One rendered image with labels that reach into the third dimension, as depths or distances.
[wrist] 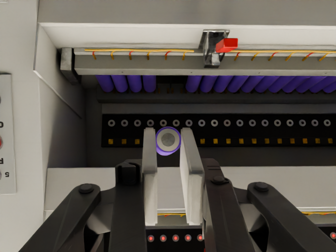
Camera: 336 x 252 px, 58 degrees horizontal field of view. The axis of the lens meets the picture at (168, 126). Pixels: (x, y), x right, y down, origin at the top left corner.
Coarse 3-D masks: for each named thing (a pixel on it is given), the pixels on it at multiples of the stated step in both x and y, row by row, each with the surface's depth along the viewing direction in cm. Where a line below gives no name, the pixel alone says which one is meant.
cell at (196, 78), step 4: (188, 76) 40; (192, 76) 39; (196, 76) 39; (200, 76) 39; (188, 80) 41; (192, 80) 40; (196, 80) 40; (188, 84) 42; (192, 84) 41; (196, 84) 42; (188, 88) 43; (192, 88) 43; (196, 88) 44
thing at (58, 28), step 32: (64, 0) 31; (96, 0) 31; (128, 0) 31; (160, 0) 31; (192, 0) 31; (224, 0) 31; (256, 0) 31; (288, 0) 31; (320, 0) 32; (64, 32) 32; (96, 32) 32; (128, 32) 32; (160, 32) 32; (192, 32) 32; (256, 32) 32; (288, 32) 32; (320, 32) 32; (64, 64) 34; (64, 96) 38
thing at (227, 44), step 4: (224, 40) 25; (228, 40) 25; (232, 40) 25; (236, 40) 25; (216, 44) 28; (220, 44) 26; (224, 44) 25; (228, 44) 25; (232, 44) 25; (236, 44) 25; (216, 48) 28; (220, 48) 27; (224, 48) 26; (228, 48) 26; (232, 48) 26; (212, 52) 31; (216, 52) 31; (220, 52) 31; (212, 56) 32; (216, 56) 32; (212, 60) 32; (216, 60) 32
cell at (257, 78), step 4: (248, 76) 41; (252, 76) 40; (256, 76) 39; (260, 76) 39; (248, 80) 41; (252, 80) 41; (256, 80) 40; (244, 84) 43; (248, 84) 42; (252, 84) 42; (256, 84) 42; (244, 88) 44; (248, 88) 43; (252, 88) 43
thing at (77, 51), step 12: (84, 48) 35; (96, 48) 35; (108, 48) 35; (120, 48) 35; (132, 48) 35; (144, 48) 35; (156, 48) 35; (168, 48) 35; (180, 48) 35; (192, 48) 35
